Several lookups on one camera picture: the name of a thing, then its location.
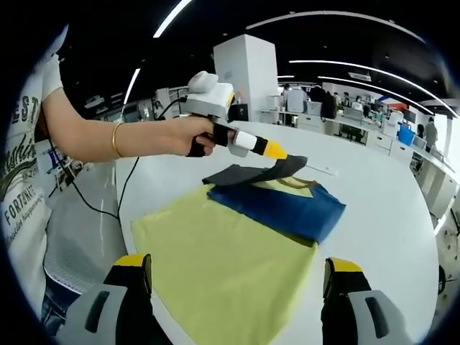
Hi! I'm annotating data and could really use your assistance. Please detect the black desktop monitor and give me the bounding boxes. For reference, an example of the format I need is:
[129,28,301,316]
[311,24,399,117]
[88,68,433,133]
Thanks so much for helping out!
[227,103,249,124]

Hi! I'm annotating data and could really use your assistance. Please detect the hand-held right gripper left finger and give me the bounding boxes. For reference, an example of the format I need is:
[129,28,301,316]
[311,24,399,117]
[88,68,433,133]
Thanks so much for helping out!
[64,253,170,345]

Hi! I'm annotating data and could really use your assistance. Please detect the black cable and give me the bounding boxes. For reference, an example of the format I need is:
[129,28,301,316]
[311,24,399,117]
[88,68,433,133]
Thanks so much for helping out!
[45,96,188,221]

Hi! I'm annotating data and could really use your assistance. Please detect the blue plastic bin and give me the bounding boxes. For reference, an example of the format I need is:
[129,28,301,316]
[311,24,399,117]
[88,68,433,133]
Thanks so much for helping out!
[396,123,415,145]

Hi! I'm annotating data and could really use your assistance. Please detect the person's left hand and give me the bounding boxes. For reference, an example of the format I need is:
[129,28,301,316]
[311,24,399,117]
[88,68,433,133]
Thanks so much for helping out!
[157,116,216,159]

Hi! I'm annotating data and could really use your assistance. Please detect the gold bracelet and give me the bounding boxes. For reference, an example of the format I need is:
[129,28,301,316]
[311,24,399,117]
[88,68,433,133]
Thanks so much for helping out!
[111,121,125,160]

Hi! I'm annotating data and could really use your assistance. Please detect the person's blue jeans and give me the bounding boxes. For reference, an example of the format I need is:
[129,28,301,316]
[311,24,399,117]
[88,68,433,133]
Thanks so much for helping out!
[40,275,73,338]

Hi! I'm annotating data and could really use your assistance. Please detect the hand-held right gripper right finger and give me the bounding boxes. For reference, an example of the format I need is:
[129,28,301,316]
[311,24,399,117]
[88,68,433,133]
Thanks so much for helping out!
[321,257,414,345]

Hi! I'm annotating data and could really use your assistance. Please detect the yellow garment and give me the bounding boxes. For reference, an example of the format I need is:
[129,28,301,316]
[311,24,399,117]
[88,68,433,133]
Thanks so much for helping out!
[130,154,348,345]

